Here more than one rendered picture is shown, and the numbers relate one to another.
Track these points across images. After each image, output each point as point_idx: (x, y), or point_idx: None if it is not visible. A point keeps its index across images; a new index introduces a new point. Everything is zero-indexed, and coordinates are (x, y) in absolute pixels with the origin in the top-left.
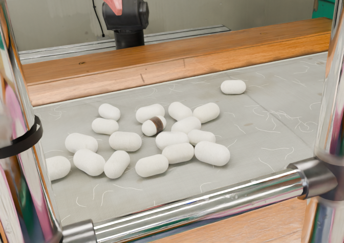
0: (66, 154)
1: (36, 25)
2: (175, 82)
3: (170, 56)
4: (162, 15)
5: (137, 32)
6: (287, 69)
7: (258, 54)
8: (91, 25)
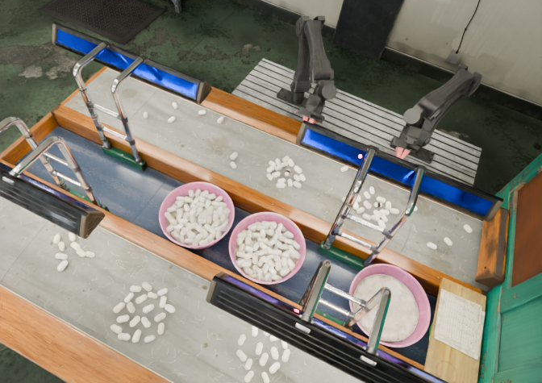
0: None
1: (416, 22)
2: (402, 189)
3: None
4: (514, 60)
5: (419, 145)
6: (442, 212)
7: None
8: (453, 40)
